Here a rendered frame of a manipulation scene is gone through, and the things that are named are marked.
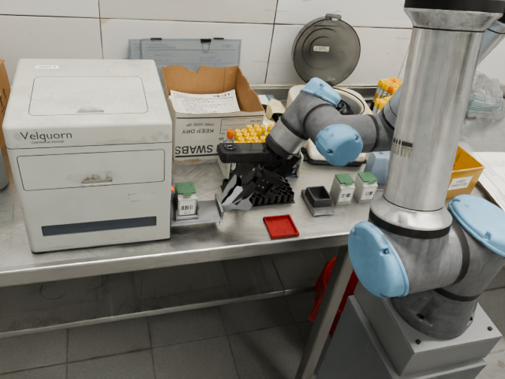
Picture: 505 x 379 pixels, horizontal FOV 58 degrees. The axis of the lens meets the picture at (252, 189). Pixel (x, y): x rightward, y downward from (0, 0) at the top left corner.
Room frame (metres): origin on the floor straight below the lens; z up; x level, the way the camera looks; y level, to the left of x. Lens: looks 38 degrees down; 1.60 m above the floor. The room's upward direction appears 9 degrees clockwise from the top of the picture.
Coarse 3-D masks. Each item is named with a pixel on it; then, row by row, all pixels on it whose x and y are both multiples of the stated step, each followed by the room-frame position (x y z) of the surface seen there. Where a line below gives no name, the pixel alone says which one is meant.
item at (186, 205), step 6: (180, 198) 0.74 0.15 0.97; (186, 198) 0.75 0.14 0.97; (192, 198) 0.75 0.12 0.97; (180, 204) 0.74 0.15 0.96; (186, 204) 0.74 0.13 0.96; (192, 204) 0.75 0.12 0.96; (180, 210) 0.74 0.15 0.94; (186, 210) 0.74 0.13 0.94; (192, 210) 0.75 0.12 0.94; (180, 216) 0.74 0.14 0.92
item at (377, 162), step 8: (376, 152) 1.05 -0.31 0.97; (384, 152) 1.06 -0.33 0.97; (368, 160) 1.06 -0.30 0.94; (376, 160) 1.03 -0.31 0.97; (384, 160) 1.03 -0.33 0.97; (368, 168) 1.04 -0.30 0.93; (376, 168) 1.03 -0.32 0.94; (384, 168) 1.04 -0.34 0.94; (376, 176) 1.03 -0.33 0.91; (384, 176) 1.04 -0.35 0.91; (384, 184) 1.04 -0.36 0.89
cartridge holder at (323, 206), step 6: (312, 186) 0.94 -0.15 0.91; (318, 186) 0.95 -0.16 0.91; (324, 186) 0.95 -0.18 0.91; (306, 192) 0.93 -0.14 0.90; (312, 192) 0.94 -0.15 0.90; (318, 192) 0.95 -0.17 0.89; (324, 192) 0.94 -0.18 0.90; (306, 198) 0.92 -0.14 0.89; (312, 198) 0.90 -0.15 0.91; (318, 198) 0.93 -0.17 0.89; (324, 198) 0.93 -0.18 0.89; (330, 198) 0.91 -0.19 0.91; (312, 204) 0.89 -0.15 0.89; (318, 204) 0.89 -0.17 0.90; (324, 204) 0.90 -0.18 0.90; (330, 204) 0.90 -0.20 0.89; (312, 210) 0.88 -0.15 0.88; (318, 210) 0.88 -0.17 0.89; (324, 210) 0.88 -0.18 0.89; (330, 210) 0.89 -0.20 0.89
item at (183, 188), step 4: (176, 184) 0.77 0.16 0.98; (180, 184) 0.78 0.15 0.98; (184, 184) 0.78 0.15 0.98; (188, 184) 0.78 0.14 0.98; (192, 184) 0.78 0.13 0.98; (180, 188) 0.76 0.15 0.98; (184, 188) 0.76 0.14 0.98; (188, 188) 0.77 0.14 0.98; (192, 188) 0.77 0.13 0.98; (180, 192) 0.75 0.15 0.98; (184, 192) 0.75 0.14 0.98; (188, 192) 0.75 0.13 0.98; (192, 192) 0.76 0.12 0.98
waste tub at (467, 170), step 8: (456, 152) 1.16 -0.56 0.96; (464, 152) 1.14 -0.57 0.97; (456, 160) 1.15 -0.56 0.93; (464, 160) 1.13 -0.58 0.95; (472, 160) 1.11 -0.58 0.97; (456, 168) 1.14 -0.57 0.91; (464, 168) 1.12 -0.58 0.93; (472, 168) 1.05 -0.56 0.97; (480, 168) 1.06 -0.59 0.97; (456, 176) 1.03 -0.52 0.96; (464, 176) 1.04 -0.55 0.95; (472, 176) 1.06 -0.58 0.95; (456, 184) 1.04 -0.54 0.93; (464, 184) 1.05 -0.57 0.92; (472, 184) 1.06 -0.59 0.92; (448, 192) 1.03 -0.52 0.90; (456, 192) 1.04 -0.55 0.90; (464, 192) 1.06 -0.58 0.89
